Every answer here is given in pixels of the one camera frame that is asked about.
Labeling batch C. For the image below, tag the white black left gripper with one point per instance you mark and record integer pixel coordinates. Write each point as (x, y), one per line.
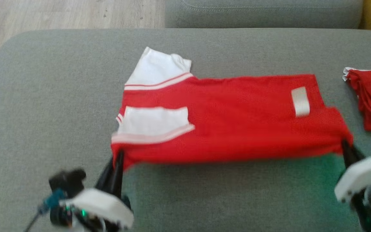
(105, 206)

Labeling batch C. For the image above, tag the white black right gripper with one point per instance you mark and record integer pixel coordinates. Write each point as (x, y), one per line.
(362, 175)

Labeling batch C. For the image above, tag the red shirt with white sleeves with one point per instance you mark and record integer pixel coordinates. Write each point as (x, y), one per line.
(230, 122)

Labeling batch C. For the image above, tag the grey fabric sofa seat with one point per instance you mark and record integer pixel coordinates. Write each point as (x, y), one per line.
(60, 96)

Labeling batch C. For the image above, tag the grey sofa back cushion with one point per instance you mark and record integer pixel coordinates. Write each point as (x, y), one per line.
(262, 14)

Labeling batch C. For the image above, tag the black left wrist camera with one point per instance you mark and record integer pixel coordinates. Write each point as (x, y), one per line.
(68, 182)

